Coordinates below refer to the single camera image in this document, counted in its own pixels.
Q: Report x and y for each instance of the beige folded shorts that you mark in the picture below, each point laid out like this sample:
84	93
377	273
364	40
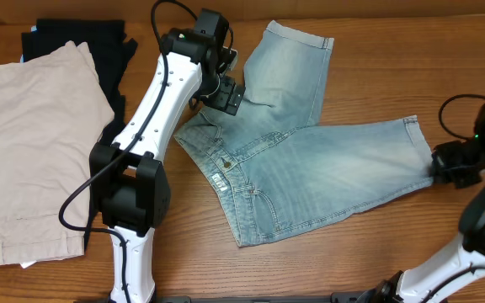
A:
32	160

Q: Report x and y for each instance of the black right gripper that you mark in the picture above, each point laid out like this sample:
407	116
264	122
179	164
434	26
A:
443	162

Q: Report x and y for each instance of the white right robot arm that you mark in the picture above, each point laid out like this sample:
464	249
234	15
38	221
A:
462	261

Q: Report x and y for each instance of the black folded garment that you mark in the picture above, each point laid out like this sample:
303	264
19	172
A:
112	63

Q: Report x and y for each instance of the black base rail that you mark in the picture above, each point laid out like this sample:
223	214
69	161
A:
345	297

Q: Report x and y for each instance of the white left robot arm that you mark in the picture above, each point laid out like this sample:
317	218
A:
130	188

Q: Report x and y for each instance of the light blue denim shorts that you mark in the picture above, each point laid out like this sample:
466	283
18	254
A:
277	172

